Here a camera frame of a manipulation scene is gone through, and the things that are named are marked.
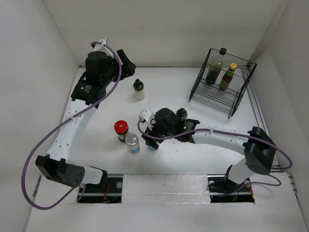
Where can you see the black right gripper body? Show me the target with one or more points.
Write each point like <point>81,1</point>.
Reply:
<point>158,130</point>

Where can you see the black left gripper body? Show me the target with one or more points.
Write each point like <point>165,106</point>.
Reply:
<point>113,70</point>

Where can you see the blue label silver lid jar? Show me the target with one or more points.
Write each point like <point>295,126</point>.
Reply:
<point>132,141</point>

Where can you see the brown spice jar black cap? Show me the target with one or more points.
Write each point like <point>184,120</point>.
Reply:
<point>181,114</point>

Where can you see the white powder jar black cap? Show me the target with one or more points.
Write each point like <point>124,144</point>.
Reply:
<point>139,92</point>

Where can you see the red lid sauce jar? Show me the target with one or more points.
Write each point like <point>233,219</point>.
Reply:
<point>122,130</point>

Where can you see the tall dark sauce bottle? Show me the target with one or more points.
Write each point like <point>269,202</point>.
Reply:
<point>215,67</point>

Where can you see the yellow cap sauce bottle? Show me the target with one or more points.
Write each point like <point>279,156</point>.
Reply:
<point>228,76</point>

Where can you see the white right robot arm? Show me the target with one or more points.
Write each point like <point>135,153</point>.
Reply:
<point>257,149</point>

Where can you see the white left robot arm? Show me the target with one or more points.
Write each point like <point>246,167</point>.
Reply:
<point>58,164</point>

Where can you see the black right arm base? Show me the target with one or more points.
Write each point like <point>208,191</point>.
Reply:
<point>222,190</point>

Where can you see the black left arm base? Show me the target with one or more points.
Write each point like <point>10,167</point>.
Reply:
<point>110,193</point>

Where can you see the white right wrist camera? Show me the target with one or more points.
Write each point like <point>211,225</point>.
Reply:
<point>147,117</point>

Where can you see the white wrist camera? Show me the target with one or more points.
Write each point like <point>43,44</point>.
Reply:
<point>147,117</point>
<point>99,45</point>

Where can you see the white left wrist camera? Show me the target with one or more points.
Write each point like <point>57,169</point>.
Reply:
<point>99,45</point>

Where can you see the black wire mesh rack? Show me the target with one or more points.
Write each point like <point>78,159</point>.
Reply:
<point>226,101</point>

